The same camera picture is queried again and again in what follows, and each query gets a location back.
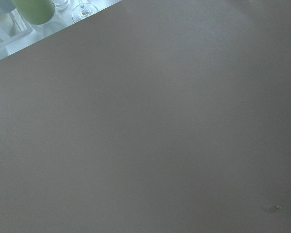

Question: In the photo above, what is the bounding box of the wine glass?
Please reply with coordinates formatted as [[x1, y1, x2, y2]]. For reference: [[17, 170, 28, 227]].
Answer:
[[72, 0, 98, 23]]

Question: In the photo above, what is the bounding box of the green cup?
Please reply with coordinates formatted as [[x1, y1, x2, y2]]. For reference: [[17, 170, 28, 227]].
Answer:
[[12, 0, 55, 25]]

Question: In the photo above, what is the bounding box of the light blue cup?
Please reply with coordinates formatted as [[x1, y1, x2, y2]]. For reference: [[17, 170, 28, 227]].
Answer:
[[0, 0, 16, 14]]

